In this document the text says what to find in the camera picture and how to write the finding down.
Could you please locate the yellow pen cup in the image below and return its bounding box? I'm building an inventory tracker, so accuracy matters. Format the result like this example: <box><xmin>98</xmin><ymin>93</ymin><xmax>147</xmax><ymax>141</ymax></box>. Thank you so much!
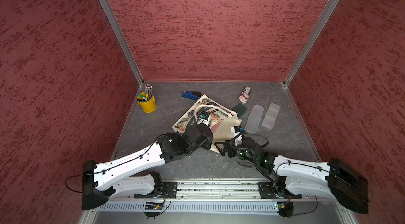
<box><xmin>137</xmin><ymin>83</ymin><xmax>157</xmax><ymax>113</ymax></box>

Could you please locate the corner aluminium post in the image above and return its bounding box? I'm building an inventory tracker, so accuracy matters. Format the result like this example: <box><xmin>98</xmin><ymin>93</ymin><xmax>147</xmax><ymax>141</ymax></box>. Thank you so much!
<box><xmin>283</xmin><ymin>0</ymin><xmax>340</xmax><ymax>90</ymax></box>
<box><xmin>98</xmin><ymin>0</ymin><xmax>144</xmax><ymax>86</ymax></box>

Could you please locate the right corner aluminium post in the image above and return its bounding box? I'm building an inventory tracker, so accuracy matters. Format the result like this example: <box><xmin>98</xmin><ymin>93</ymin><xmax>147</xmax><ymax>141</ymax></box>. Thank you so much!
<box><xmin>283</xmin><ymin>0</ymin><xmax>340</xmax><ymax>90</ymax></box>

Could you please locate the left corner aluminium post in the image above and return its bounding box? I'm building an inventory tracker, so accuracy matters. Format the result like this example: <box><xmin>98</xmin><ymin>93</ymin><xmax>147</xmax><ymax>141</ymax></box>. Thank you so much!
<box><xmin>98</xmin><ymin>0</ymin><xmax>144</xmax><ymax>86</ymax></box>

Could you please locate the blue black stapler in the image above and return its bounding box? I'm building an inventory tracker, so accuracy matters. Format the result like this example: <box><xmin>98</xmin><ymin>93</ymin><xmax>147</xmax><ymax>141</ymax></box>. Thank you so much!
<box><xmin>181</xmin><ymin>91</ymin><xmax>202</xmax><ymax>100</ymax></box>

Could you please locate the floral canvas tote bag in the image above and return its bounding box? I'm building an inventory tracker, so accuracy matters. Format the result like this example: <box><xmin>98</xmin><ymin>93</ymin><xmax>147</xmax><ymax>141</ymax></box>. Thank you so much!
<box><xmin>172</xmin><ymin>95</ymin><xmax>242</xmax><ymax>144</ymax></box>

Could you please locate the green pencil case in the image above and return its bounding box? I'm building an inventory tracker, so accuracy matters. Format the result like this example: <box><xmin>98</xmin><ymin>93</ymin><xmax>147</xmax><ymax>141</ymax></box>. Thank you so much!
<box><xmin>232</xmin><ymin>103</ymin><xmax>247</xmax><ymax>118</ymax></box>

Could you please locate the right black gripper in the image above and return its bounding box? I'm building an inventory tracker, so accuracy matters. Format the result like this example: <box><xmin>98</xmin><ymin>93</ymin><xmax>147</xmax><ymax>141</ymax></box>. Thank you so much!
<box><xmin>214</xmin><ymin>140</ymin><xmax>258</xmax><ymax>166</ymax></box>

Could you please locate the flag pattern can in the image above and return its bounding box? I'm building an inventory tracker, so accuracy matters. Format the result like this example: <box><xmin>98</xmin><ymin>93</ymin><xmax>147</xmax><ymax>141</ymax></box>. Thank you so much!
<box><xmin>238</xmin><ymin>86</ymin><xmax>252</xmax><ymax>104</ymax></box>

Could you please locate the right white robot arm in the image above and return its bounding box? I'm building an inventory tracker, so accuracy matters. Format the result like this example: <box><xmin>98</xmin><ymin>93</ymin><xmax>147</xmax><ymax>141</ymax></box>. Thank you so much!
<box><xmin>214</xmin><ymin>137</ymin><xmax>369</xmax><ymax>214</ymax></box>

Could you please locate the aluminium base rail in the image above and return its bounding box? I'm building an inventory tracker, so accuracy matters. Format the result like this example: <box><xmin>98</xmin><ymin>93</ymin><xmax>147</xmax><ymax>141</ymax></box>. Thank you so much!
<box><xmin>80</xmin><ymin>179</ymin><xmax>357</xmax><ymax>224</ymax></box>

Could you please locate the clear ribbed pencil case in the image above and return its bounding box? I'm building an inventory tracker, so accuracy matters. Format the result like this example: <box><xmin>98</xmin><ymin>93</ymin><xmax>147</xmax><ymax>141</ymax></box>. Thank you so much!
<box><xmin>245</xmin><ymin>105</ymin><xmax>264</xmax><ymax>133</ymax></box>

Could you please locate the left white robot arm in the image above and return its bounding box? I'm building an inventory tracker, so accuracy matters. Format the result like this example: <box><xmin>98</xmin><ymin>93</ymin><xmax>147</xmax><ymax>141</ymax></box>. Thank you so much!
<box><xmin>78</xmin><ymin>123</ymin><xmax>214</xmax><ymax>211</ymax></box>

